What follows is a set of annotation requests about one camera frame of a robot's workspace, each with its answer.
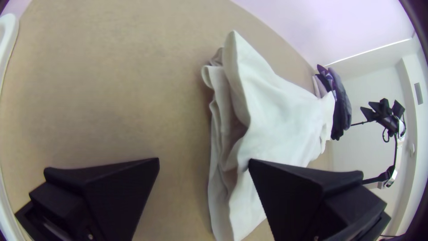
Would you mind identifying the pile of folded clothes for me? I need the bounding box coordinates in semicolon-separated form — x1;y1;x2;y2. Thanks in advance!
313;64;352;141

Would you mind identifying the white t-shirt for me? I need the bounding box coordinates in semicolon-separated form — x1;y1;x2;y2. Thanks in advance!
200;30;336;241

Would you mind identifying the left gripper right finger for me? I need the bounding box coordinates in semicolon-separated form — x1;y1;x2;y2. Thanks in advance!
248;158;392;241

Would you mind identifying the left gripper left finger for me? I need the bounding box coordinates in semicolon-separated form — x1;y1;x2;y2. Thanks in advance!
15;157;161;241

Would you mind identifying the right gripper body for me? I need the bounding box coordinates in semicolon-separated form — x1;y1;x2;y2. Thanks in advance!
377;99;395;120

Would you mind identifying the white laundry basket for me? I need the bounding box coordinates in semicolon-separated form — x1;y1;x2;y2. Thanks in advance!
0;13;20;84

